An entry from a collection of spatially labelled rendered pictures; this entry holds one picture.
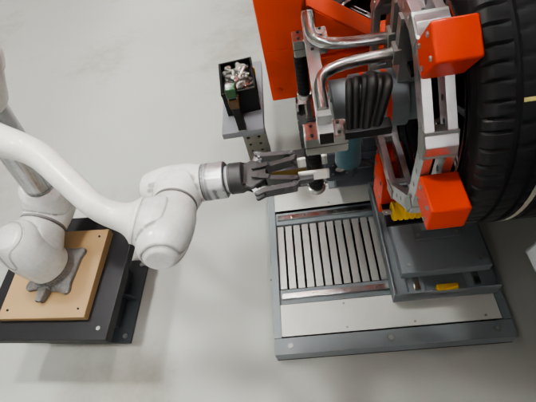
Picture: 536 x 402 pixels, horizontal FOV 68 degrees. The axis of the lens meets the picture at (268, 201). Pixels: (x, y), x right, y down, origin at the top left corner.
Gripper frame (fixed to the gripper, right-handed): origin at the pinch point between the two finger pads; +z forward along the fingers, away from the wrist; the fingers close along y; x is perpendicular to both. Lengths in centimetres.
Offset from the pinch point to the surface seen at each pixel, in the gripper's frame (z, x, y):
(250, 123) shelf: -22, -38, -58
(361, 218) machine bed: 18, -77, -31
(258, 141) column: -23, -65, -73
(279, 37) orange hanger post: -5, -5, -60
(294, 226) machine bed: -11, -77, -31
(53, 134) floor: -156, -83, -121
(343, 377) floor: 2, -83, 30
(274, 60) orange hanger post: -8, -12, -59
